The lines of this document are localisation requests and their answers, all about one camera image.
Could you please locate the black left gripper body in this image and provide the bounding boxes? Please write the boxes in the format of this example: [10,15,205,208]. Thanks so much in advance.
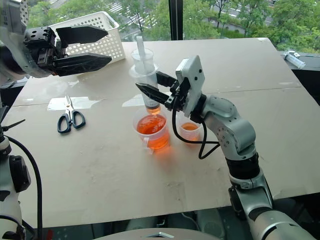
[24,26,66,74]

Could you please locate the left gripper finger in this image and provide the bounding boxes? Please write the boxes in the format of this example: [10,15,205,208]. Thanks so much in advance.
[50,52,113,77]
[55,25,109,47]

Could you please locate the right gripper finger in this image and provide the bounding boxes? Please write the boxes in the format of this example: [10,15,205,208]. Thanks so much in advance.
[155,71,178,89]
[135,83,171,106]

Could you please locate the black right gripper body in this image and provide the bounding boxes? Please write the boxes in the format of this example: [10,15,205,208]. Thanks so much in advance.
[164,77,192,113]

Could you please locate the large clear plastic syringe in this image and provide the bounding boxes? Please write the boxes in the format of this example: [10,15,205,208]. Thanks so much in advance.
[128,35,162,116]

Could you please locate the large cup with red liquid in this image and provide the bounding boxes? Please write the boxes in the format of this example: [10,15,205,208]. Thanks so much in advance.
[132,107,172,156]

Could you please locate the small cup with red liquid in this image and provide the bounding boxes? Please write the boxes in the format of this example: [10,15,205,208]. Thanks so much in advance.
[175,114,203,143]

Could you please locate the small clear syringe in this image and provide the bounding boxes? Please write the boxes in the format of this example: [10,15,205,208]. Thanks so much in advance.
[283,50,307,70]

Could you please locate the white perforated plastic basket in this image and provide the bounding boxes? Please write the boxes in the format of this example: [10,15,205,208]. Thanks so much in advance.
[48,10,127,76]

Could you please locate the black side table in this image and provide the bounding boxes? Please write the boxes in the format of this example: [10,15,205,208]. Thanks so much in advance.
[275,50,320,112]

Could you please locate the grey rounded shape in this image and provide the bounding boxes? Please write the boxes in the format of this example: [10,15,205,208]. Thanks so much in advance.
[98,226,221,240]

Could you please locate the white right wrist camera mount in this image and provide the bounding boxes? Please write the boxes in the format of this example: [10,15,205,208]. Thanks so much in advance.
[175,55,207,119]

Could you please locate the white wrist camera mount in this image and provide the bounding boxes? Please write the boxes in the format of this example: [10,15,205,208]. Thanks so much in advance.
[0,24,50,79]
[175,55,207,119]

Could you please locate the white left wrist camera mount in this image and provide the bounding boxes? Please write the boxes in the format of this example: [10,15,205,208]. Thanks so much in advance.
[0,24,50,79]

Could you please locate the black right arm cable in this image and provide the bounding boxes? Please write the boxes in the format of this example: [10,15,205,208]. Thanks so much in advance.
[171,96,221,160]

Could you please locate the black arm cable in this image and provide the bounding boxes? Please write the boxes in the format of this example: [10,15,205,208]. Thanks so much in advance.
[171,96,221,160]
[0,119,44,240]

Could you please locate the dark blue handled scissors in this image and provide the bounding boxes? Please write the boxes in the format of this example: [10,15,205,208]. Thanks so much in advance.
[56,95,87,134]

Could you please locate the black window frame post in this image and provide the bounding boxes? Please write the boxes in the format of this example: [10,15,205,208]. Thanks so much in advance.
[168,0,185,41]

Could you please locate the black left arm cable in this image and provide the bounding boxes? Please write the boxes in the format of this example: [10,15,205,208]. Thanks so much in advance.
[0,119,44,240]

